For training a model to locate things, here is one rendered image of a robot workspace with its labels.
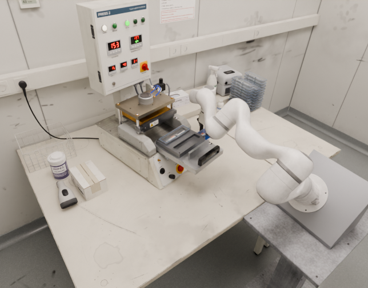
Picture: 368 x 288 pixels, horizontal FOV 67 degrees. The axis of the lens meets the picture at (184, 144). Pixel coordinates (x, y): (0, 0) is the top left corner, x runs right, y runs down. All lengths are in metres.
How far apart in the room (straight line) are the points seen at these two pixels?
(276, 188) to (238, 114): 0.37
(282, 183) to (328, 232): 0.44
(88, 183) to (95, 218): 0.17
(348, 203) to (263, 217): 0.38
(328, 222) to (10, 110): 1.75
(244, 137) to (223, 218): 0.43
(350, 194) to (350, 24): 2.23
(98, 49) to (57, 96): 0.58
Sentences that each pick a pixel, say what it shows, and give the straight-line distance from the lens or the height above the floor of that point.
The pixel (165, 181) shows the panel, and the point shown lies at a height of 0.78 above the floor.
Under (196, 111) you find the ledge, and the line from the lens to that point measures 2.08.
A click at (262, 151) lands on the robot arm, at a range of 1.15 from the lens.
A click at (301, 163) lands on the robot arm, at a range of 1.08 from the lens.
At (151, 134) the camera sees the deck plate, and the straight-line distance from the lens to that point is 1.57.
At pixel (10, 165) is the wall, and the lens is 2.05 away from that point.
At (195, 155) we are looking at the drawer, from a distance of 1.36.
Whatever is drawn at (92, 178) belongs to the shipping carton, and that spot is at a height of 0.84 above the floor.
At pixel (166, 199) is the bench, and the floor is 0.75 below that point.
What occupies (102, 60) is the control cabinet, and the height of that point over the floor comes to 1.34.
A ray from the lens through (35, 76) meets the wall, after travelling 1.76.
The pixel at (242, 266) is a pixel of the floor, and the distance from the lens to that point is 2.16.
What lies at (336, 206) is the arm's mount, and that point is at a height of 0.88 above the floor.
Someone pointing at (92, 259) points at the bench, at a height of 0.75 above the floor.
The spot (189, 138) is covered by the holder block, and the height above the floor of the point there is 0.98.
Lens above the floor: 1.84
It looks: 37 degrees down
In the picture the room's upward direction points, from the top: 3 degrees clockwise
